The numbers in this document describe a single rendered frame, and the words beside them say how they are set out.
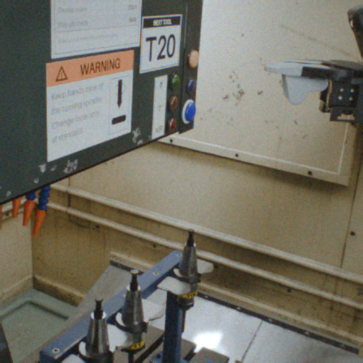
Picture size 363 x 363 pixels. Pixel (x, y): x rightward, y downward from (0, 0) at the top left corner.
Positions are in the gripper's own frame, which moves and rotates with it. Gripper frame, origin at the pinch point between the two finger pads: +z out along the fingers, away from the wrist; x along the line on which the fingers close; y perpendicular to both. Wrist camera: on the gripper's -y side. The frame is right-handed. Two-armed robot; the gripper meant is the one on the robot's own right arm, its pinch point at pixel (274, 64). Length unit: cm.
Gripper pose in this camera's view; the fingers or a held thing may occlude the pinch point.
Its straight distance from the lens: 85.3
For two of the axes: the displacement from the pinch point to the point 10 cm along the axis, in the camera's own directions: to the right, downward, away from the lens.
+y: -0.7, 9.3, 3.5
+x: -0.1, -3.5, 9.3
